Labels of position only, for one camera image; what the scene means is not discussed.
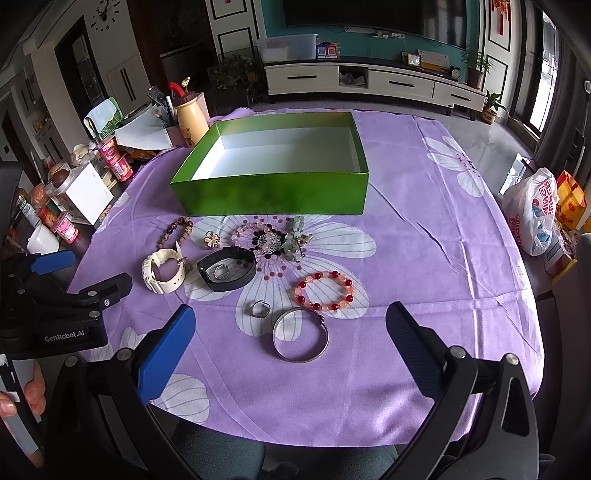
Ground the remote control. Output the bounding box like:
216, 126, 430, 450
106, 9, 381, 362
146, 85, 167, 114

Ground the white box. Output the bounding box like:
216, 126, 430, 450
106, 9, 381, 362
56, 163, 113, 225

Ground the yellow bear bottle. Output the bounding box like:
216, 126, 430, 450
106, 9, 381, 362
168, 77, 209, 147

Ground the person's left hand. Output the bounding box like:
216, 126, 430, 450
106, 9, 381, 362
1, 354, 46, 468

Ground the white wrist watch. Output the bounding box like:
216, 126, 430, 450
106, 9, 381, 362
141, 241, 191, 295

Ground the wall clock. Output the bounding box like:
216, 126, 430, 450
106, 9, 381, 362
90, 0, 121, 33

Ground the black wrist watch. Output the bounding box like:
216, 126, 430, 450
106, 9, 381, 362
197, 246, 256, 292

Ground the large dark potted plant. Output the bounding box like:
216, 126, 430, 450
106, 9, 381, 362
208, 55, 256, 115

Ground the green cardboard box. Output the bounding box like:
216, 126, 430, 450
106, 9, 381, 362
170, 111, 370, 216

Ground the potted plant by cabinet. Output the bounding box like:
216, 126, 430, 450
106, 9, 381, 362
481, 90, 507, 125

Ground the gold flower brooch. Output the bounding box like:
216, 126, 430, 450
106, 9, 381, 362
204, 231, 221, 249

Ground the white paper sheet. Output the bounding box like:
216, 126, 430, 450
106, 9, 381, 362
114, 106, 173, 151

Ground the purple floral tablecloth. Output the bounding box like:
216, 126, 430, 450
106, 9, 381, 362
70, 111, 544, 447

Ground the red pink bead bracelet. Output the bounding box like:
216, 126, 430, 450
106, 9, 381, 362
293, 270, 357, 312

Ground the white plastic shopping bag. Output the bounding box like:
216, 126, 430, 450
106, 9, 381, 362
502, 168, 559, 257

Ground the pink yogurt cup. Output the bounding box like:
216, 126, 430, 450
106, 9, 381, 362
109, 156, 133, 182
97, 135, 121, 166

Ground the television screen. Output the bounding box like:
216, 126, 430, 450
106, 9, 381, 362
283, 0, 467, 47

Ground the yellow red package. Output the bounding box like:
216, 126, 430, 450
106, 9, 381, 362
556, 171, 587, 230

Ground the clear plastic storage bin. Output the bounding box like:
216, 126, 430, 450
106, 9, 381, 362
256, 34, 318, 64

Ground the pink crystal bead bracelet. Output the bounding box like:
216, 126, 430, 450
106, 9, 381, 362
230, 221, 288, 259

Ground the white tv cabinet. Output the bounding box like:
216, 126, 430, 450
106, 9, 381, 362
264, 61, 486, 112

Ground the silver bangle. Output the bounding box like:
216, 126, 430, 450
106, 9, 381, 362
271, 307, 329, 364

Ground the small alarm clock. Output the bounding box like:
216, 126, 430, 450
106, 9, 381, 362
449, 66, 462, 81

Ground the brown wooden bead bracelet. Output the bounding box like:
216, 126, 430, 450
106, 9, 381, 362
156, 216, 195, 250

